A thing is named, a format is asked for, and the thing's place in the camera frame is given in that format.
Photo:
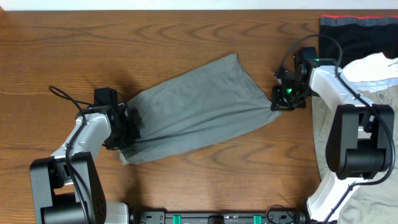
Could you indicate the beige khaki shorts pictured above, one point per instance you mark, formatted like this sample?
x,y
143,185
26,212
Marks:
x,y
368,204

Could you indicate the black garment red waistband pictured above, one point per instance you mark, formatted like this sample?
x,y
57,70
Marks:
x,y
358,36

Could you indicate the grey shorts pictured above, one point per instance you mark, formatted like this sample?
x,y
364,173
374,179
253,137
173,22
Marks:
x,y
205,106

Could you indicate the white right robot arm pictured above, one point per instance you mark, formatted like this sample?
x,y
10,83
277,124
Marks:
x,y
359,149

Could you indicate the white shirt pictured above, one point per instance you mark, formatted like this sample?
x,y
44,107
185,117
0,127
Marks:
x,y
373,73

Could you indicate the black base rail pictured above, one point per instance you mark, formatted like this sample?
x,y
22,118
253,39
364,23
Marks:
x,y
276,214

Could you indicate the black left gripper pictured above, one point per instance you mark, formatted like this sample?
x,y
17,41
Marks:
x,y
134,134

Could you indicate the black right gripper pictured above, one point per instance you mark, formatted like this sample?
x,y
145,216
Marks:
x,y
280,103

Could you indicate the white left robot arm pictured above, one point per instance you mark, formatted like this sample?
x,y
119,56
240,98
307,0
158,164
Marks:
x,y
66,187

